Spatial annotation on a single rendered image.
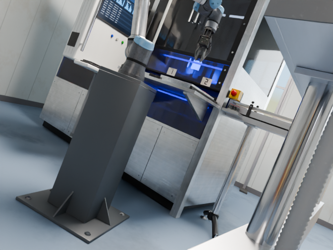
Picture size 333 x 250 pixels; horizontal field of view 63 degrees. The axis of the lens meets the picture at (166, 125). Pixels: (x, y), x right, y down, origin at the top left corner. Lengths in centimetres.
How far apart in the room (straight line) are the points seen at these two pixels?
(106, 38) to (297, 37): 208
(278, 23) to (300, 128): 19
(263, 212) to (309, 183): 16
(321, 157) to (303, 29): 15
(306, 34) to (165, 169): 185
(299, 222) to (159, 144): 188
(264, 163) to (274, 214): 426
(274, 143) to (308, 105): 425
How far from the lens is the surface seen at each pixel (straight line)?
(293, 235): 37
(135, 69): 147
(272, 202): 49
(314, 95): 50
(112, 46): 243
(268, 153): 474
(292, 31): 39
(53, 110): 327
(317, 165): 36
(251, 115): 203
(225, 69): 208
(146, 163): 225
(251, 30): 214
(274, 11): 37
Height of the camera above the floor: 69
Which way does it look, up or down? 2 degrees down
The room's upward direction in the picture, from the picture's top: 22 degrees clockwise
